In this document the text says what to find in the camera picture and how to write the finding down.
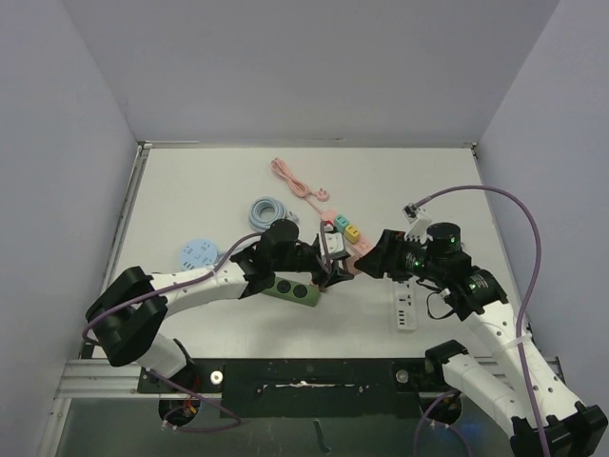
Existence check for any yellow USB charger plug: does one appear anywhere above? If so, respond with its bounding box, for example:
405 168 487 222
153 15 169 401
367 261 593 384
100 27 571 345
344 224 361 244

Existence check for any teal USB charger plug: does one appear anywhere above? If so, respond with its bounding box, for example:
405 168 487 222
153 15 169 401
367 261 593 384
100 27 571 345
334 214 350 232

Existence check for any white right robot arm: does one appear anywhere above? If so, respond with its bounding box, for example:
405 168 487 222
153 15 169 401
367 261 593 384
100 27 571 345
355 223 608 456

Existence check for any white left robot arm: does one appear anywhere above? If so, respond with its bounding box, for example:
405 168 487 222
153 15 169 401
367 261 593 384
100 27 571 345
82 219 354 391

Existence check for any green power strip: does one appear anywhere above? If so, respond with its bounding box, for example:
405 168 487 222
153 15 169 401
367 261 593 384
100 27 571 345
262 276 321 308

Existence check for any white power strip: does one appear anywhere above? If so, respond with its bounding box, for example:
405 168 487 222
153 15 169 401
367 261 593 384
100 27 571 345
392 280 418 332

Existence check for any pink power strip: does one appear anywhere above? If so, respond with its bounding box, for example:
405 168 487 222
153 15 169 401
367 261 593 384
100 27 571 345
320 210 372 275

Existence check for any round blue power socket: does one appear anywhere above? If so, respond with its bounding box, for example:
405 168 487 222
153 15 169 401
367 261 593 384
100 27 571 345
178 238 220 271

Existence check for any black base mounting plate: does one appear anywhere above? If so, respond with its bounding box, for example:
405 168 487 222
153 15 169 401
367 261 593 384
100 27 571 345
136 357 477 420

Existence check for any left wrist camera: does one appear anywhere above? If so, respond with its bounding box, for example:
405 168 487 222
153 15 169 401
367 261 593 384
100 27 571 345
320 232 349 261

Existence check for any light blue coiled cable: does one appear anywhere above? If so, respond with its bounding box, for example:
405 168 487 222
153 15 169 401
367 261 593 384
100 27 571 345
249 196 301 233

